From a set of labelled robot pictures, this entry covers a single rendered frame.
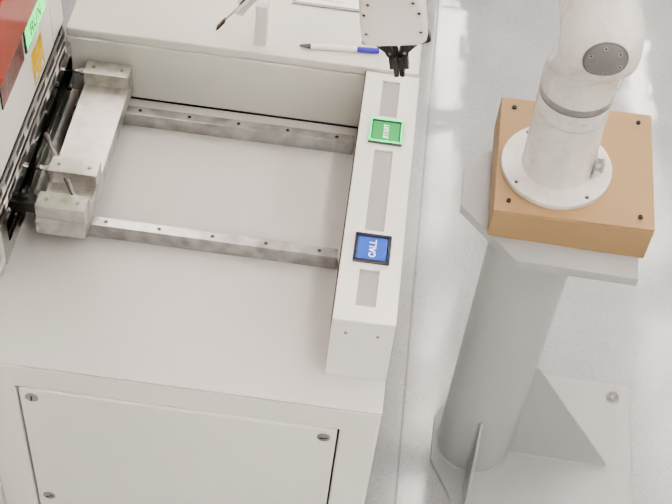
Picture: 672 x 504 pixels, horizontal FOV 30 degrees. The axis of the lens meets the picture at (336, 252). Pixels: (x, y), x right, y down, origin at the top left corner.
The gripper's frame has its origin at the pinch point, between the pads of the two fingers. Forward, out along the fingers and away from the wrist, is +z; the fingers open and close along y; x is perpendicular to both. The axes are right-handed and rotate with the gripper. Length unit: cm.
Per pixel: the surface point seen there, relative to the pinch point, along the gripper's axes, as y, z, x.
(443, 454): 0, 112, -1
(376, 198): -3.9, 15.5, -14.7
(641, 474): 44, 123, 3
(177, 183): -40.0, 21.7, -4.5
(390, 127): -2.8, 14.8, 1.0
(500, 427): 13, 97, -3
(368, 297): -3.4, 15.6, -35.0
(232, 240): -27.9, 21.2, -18.3
